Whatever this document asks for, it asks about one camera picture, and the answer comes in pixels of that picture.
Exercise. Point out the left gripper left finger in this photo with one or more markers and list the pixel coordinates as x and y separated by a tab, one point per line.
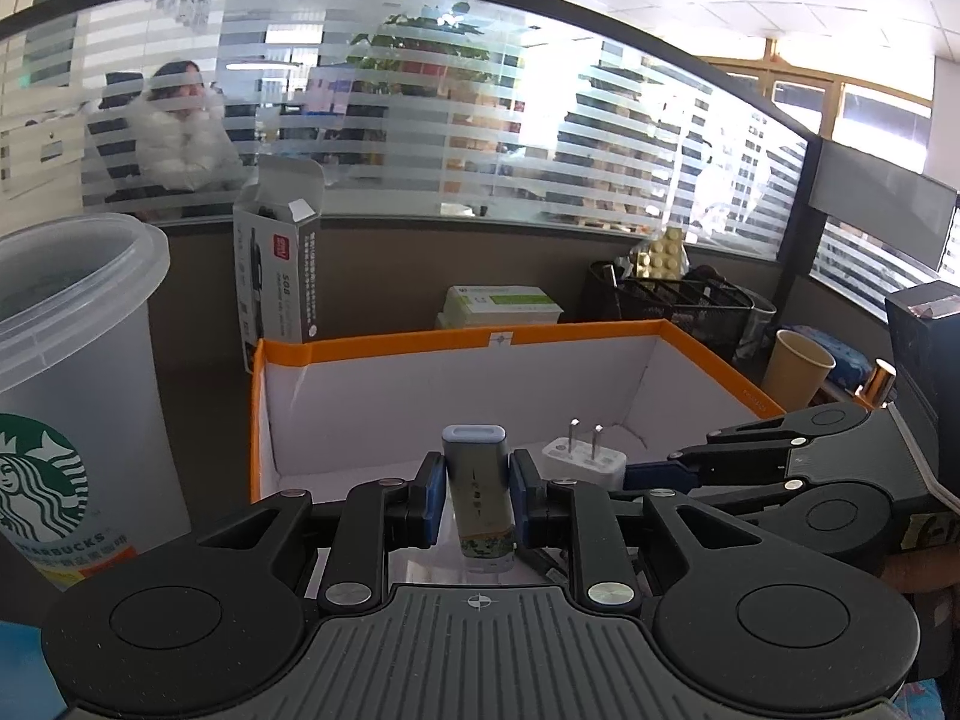
377	519

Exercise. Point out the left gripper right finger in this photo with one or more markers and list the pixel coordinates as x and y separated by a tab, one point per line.
577	518

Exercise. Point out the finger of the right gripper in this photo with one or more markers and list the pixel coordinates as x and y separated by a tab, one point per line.
813	530
745	456

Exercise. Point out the white USB charger plug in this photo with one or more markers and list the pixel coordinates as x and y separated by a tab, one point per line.
588	460

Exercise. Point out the small olive green bottle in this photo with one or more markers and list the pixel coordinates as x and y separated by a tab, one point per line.
476	459

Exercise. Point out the operator right hand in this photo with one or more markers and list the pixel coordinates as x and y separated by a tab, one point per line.
923	572

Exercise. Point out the brown paper cup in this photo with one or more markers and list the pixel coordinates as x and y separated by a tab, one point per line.
797	368

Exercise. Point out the orange cardboard box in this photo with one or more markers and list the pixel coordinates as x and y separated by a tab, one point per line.
329	415

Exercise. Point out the black mesh desk organizer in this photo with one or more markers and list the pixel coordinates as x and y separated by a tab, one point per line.
726	318

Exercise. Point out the yellow pill blister pack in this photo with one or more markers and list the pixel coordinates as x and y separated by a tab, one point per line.
662	258

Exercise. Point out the green white carton box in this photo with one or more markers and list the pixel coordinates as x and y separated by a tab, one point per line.
497	306

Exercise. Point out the frosted Starbucks plastic cup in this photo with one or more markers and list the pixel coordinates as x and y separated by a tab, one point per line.
88	478

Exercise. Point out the white marker pen box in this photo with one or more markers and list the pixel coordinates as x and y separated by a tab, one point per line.
276	225

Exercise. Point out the person in white jacket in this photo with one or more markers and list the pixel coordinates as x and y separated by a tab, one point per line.
180	143

